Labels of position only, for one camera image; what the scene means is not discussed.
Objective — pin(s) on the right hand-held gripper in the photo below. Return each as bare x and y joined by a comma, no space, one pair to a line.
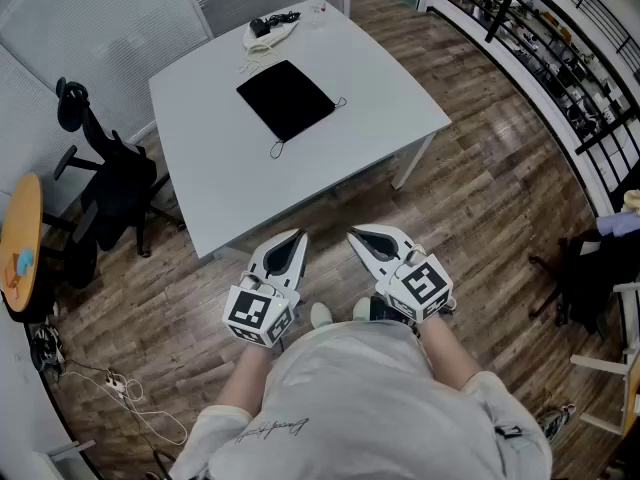
420,288

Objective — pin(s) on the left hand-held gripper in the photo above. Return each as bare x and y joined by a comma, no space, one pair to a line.
250,313

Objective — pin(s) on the black drawstring bag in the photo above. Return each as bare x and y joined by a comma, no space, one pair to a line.
287,98

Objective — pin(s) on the black shoulder clip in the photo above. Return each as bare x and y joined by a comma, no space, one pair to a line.
509,431

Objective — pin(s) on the person's right forearm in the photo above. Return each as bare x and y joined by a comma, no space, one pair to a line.
450,353

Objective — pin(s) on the person's left forearm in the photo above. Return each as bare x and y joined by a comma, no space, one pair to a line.
245,378

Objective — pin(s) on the person's right shoe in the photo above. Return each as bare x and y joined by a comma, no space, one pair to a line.
361,309

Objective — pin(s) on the person's shoe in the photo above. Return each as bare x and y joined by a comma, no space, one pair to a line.
361,309
320,314

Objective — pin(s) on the person's left shoe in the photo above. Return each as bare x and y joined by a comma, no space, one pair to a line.
320,314

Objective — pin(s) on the person's grey shirt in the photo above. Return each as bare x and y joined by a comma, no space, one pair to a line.
360,408

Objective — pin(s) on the black office chair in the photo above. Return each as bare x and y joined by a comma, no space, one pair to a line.
117,188

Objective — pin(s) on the black chair with clothes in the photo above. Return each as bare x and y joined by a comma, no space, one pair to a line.
582,288

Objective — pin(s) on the white power strip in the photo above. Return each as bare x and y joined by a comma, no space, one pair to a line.
116,384

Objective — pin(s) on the black power adapter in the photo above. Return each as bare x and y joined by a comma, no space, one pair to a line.
259,28

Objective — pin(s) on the purple cloth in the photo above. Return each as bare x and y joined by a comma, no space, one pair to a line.
620,224

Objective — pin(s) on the grey sneaker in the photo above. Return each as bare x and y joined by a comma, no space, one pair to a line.
556,423

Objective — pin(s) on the clear water bottle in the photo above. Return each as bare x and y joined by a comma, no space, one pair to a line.
317,10

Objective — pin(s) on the blue small object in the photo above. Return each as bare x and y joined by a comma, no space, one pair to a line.
25,260

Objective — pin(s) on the beige cloth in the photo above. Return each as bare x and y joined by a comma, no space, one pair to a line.
632,202

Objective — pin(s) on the shelf of assorted items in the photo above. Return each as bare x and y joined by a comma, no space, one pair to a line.
560,63

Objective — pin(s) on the round wooden table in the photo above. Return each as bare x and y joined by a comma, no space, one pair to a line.
20,218

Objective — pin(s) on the orange cardboard box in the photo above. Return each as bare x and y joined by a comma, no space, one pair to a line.
12,280

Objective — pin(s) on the white wooden frame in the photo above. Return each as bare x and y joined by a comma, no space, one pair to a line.
600,365

